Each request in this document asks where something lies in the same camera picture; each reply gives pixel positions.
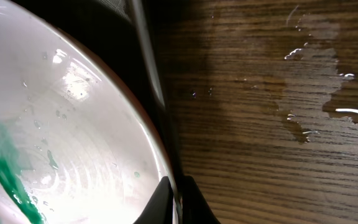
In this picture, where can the white plate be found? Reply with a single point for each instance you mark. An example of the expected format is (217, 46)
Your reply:
(75, 144)

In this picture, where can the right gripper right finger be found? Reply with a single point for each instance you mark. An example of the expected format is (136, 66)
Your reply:
(195, 208)

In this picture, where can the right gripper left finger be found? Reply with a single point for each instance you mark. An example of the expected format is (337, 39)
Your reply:
(159, 209)

